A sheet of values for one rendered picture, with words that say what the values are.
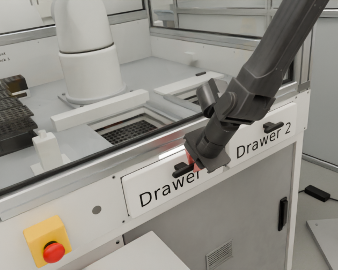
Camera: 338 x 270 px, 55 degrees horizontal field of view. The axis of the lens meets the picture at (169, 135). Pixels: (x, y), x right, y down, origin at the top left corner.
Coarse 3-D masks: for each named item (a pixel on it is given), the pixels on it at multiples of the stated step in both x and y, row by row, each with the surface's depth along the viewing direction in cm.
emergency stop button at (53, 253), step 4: (52, 244) 61; (56, 244) 61; (60, 244) 61; (48, 248) 60; (52, 248) 60; (56, 248) 60; (60, 248) 61; (44, 252) 60; (48, 252) 60; (52, 252) 60; (56, 252) 60; (60, 252) 61; (64, 252) 62; (44, 256) 60; (48, 256) 60; (52, 256) 60; (56, 256) 61; (60, 256) 61; (48, 260) 60; (52, 260) 60; (56, 260) 61
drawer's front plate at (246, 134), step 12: (288, 108) 98; (264, 120) 93; (276, 120) 96; (288, 120) 100; (240, 132) 88; (252, 132) 91; (276, 132) 98; (228, 144) 88; (240, 144) 90; (252, 144) 93; (264, 144) 97; (252, 156) 95
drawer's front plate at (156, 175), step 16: (160, 160) 77; (176, 160) 78; (128, 176) 73; (144, 176) 74; (160, 176) 77; (208, 176) 87; (128, 192) 73; (160, 192) 78; (176, 192) 82; (128, 208) 76; (144, 208) 77
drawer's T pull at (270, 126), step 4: (264, 124) 92; (268, 124) 92; (272, 124) 92; (276, 124) 91; (280, 124) 92; (264, 128) 93; (268, 128) 90; (272, 128) 90; (276, 128) 91; (264, 132) 90; (268, 132) 90
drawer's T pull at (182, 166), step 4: (176, 164) 78; (180, 164) 78; (184, 164) 78; (192, 164) 77; (176, 168) 77; (180, 168) 76; (184, 168) 76; (188, 168) 76; (192, 168) 77; (176, 172) 75; (180, 172) 75; (184, 172) 76; (176, 176) 75
